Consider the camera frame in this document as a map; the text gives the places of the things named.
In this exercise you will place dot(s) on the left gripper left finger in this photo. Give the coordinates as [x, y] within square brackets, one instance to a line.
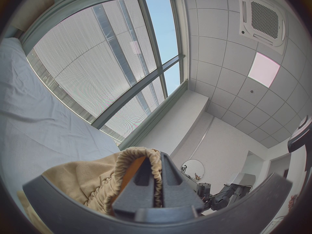
[136, 194]

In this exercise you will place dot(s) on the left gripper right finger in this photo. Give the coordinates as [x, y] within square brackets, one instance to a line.
[178, 194]

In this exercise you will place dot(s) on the tan shorts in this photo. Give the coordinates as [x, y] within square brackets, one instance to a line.
[80, 177]

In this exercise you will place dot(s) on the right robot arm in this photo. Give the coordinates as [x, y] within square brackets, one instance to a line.
[219, 200]

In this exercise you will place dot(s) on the bed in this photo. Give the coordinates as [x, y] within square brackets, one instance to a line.
[36, 111]

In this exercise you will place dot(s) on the round mirror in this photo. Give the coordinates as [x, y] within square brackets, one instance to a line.
[195, 167]

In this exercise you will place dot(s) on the window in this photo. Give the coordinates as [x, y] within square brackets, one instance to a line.
[97, 57]

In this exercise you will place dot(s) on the ceiling light panel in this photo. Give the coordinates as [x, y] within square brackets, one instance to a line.
[263, 69]

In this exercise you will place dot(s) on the ceiling air conditioner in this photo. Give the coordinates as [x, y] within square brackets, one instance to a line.
[264, 16]

